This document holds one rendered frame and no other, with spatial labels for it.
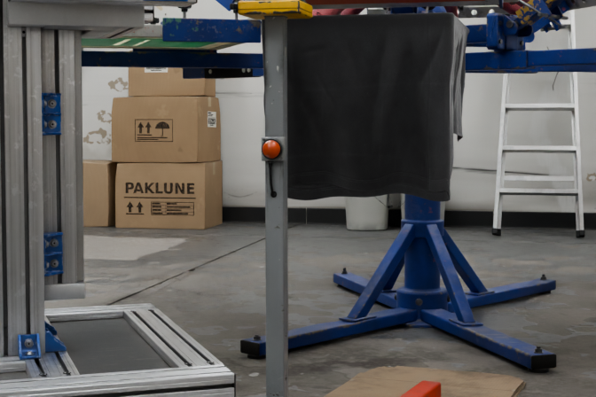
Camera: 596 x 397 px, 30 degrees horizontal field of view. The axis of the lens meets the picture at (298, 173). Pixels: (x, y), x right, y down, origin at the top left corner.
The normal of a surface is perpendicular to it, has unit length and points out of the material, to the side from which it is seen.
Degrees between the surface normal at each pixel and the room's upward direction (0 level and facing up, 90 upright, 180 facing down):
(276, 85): 90
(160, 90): 92
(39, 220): 90
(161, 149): 92
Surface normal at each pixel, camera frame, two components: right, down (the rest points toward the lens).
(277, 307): -0.22, 0.05
